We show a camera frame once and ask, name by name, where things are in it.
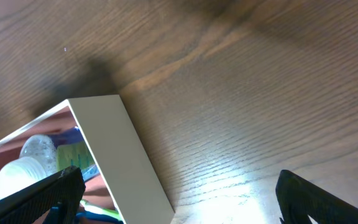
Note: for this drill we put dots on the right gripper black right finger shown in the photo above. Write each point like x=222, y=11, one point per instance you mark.
x=300, y=201

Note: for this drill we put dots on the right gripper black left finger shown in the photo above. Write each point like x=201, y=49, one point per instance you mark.
x=58, y=196

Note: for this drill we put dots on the clear bottle with blue liquid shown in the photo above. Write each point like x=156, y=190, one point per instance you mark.
x=43, y=155

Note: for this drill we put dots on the green and white toothbrush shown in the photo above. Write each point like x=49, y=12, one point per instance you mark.
x=89, y=207

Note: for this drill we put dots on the white box with pink interior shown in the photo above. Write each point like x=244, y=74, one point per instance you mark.
x=114, y=145

